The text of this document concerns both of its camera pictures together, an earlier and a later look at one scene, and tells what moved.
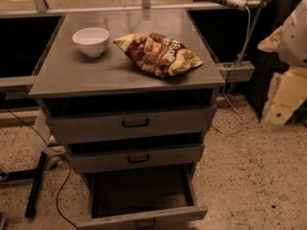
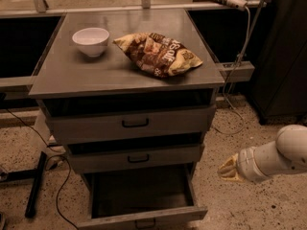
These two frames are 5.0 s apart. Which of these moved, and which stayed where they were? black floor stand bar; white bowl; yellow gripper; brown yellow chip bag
Moved: yellow gripper
Stayed: black floor stand bar; white bowl; brown yellow chip bag
